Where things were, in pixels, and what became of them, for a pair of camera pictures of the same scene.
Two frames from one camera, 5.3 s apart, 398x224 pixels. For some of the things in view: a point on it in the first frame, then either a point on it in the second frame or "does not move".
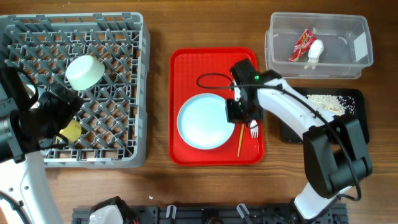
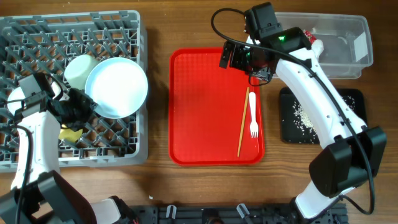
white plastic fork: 254,130 does not move
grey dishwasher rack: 116,112 does not move
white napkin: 316,48 does not move
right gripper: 232,116 -> 236,61
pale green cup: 84,71 does not move
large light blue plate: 202,121 -> 117,87
